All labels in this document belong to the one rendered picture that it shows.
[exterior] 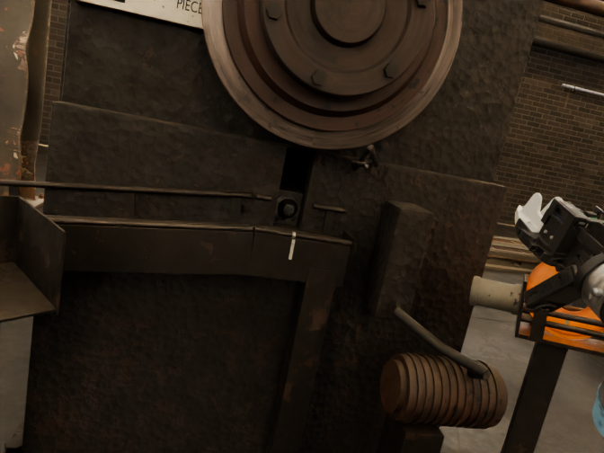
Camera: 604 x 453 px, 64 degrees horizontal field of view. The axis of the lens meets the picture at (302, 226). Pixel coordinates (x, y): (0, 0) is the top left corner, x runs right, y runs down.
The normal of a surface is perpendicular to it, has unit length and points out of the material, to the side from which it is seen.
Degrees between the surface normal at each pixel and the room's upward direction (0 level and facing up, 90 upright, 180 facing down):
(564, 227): 90
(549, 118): 90
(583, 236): 90
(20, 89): 90
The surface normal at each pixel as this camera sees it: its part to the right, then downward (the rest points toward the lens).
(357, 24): 0.16, 0.23
